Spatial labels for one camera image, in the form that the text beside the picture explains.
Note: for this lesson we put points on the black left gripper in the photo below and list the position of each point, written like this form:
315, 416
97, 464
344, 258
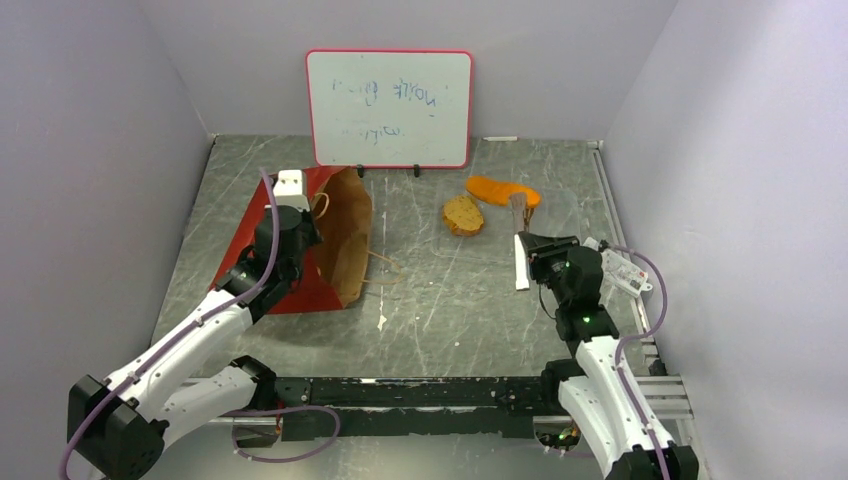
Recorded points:
313, 235

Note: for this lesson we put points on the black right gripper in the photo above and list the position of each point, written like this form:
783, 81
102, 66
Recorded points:
540, 250

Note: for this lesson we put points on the red paper bag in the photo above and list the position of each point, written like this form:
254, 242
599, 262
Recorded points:
335, 270

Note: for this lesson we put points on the orange fake baguette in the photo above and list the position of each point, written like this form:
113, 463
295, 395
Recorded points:
498, 193

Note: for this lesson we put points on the orange fake bread piece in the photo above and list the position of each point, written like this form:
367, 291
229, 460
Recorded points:
462, 216

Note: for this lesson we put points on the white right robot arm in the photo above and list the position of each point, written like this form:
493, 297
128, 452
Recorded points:
595, 385

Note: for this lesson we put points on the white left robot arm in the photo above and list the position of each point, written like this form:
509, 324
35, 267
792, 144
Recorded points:
122, 424

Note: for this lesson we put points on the white printed card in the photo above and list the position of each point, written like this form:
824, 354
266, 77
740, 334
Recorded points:
624, 274

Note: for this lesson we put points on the pink framed whiteboard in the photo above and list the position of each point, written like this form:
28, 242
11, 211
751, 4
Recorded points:
390, 108

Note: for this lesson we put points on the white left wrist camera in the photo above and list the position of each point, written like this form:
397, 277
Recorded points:
290, 189

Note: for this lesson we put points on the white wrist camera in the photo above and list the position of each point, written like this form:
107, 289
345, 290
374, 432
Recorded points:
592, 243
290, 189

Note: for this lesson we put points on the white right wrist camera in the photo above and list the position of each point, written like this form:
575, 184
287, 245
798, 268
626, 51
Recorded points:
592, 243

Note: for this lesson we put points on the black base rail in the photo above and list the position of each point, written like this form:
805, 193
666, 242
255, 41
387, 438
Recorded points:
513, 407

